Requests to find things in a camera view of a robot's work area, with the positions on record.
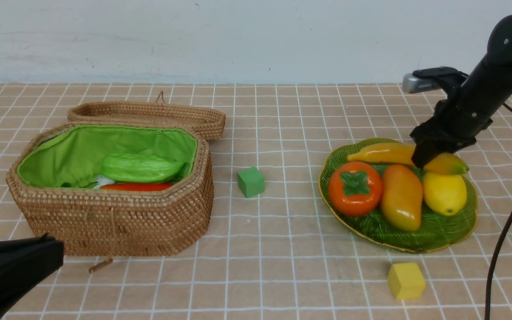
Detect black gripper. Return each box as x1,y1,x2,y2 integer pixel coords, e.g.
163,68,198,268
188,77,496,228
410,96,494,169

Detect yellow plastic banana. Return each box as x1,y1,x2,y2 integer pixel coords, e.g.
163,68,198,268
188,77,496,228
347,143,469,176

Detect yellow plastic lemon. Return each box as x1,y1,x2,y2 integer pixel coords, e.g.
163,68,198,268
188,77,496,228
422,172,467,216

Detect orange yellow plastic mango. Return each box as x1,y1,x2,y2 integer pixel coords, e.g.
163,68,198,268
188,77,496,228
380,164,423,232

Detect orange plastic persimmon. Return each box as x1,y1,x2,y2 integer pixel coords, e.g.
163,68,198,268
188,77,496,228
328,161,383,217

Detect light green plastic cucumber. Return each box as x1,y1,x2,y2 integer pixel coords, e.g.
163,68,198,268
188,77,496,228
100,153,185,184

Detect orange plastic carrot green leaves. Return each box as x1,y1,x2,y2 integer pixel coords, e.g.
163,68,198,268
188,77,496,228
98,183,173,192

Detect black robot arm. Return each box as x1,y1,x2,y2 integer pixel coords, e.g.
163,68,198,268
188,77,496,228
403,16,512,168

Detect green glass leaf plate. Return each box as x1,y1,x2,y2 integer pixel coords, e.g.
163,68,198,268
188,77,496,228
318,138,478,253

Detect yellow foam cube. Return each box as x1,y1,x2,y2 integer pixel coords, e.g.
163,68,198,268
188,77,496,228
387,263,426,300

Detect green foam cube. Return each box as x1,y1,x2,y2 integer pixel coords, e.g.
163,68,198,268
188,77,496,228
236,166,265,198

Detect checkered beige tablecloth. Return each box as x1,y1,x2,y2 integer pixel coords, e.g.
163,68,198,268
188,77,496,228
0,83,512,320

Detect woven wicker basket lid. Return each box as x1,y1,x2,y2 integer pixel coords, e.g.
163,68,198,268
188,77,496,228
67,92,226,140

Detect wooden basket toggle clasp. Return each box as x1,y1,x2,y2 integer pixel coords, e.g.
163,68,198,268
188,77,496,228
88,257,112,274

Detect woven wicker basket green lining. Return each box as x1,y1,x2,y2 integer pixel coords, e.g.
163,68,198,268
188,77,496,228
7,124,215,257

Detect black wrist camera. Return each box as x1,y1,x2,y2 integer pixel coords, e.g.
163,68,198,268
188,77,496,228
402,66,468,96

